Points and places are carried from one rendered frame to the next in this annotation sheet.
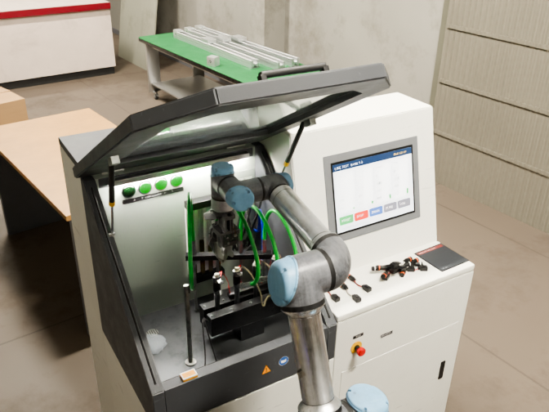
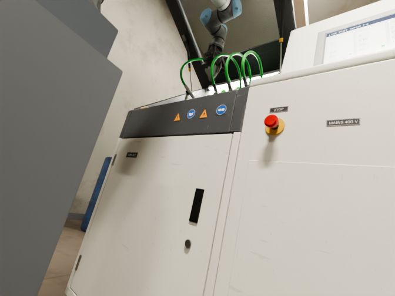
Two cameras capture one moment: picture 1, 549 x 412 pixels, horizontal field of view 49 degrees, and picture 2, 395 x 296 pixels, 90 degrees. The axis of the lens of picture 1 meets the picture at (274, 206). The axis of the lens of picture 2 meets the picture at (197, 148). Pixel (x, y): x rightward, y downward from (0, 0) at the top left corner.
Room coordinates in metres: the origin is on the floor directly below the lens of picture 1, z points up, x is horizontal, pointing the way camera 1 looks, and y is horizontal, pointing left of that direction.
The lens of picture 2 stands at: (1.44, -0.73, 0.55)
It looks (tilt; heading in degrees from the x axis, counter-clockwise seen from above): 16 degrees up; 72
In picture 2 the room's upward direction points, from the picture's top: 13 degrees clockwise
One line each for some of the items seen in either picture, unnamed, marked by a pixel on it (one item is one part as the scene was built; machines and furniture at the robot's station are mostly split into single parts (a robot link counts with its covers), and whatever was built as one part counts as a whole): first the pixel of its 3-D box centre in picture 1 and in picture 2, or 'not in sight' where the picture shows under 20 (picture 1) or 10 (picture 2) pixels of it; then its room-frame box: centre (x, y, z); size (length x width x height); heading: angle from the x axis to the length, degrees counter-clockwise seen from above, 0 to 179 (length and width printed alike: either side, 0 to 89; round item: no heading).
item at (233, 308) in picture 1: (246, 314); not in sight; (1.83, 0.10, 0.91); 0.34 x 0.10 x 0.15; 121
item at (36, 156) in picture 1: (87, 208); not in sight; (3.54, 1.25, 0.41); 1.54 x 0.79 x 0.82; 39
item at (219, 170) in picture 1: (222, 181); (219, 34); (1.71, 0.16, 1.52); 0.09 x 0.08 x 0.11; 29
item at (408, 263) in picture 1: (399, 266); not in sight; (2.02, -0.51, 1.01); 0.23 x 0.11 x 0.06; 121
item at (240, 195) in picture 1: (241, 193); (212, 20); (1.63, 0.10, 1.52); 0.11 x 0.11 x 0.08; 29
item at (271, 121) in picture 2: (359, 350); (272, 123); (1.76, -0.33, 0.80); 0.05 x 0.04 x 0.05; 121
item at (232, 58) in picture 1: (224, 82); not in sight; (6.48, 0.58, 0.44); 2.41 x 0.90 x 0.87; 37
